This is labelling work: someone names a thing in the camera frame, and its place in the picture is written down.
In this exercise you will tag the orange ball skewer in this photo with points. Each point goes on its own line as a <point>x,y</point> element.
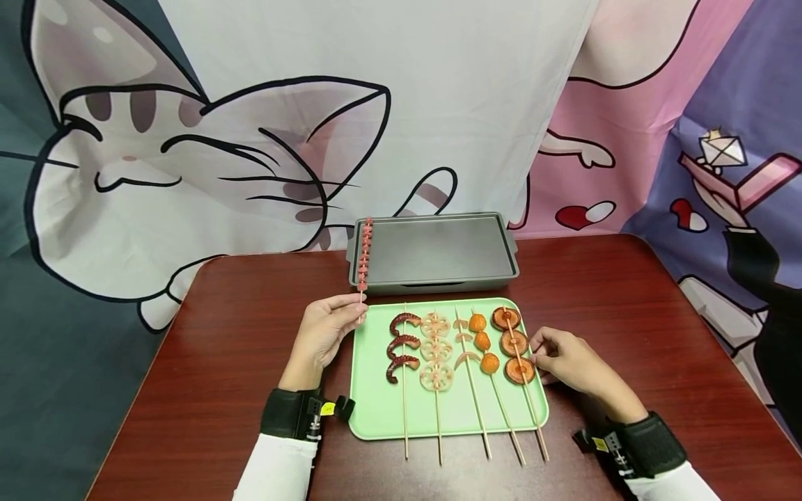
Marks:
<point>482,341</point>

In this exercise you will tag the person's left forearm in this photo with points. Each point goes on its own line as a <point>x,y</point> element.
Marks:
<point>276,470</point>

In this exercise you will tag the pale crescent piece skewer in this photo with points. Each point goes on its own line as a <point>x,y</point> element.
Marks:
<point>465,359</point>

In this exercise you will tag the pink sausage skewer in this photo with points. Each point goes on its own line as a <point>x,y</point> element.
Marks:
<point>364,257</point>

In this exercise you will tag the lotus root slice skewer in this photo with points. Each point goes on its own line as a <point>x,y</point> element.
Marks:
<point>436,350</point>

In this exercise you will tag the grey rectangular griddle pan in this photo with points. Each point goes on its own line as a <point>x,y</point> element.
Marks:
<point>438,250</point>

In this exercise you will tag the black wrist band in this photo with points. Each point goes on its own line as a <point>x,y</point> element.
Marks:
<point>645,445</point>
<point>291,414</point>

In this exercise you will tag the dark red octopus tentacle skewer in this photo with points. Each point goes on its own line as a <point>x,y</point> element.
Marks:
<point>401,342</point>

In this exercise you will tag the person's right hand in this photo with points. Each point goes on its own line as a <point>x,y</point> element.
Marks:
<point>579,365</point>

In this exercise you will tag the person's left hand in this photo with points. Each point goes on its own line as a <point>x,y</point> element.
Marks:
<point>319,341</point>

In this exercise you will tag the brown round slice skewer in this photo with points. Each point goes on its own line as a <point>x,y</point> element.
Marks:
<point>514,342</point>

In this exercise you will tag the light green plastic tray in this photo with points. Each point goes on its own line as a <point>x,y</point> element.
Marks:
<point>376,403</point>

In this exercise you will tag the person's right forearm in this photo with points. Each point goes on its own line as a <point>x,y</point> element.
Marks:
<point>677,486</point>

